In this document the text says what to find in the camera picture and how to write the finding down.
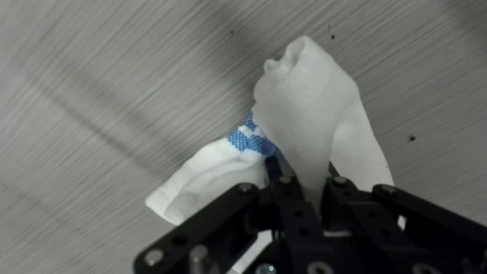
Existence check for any white towel with blue stripes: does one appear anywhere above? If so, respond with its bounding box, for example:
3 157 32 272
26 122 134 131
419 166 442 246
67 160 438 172
145 35 396 227

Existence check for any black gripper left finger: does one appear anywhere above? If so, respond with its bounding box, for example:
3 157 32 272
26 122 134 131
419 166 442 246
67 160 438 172
134 155 326 274

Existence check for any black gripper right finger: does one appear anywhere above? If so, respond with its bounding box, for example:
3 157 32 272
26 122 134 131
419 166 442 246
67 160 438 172
320 163 487 274

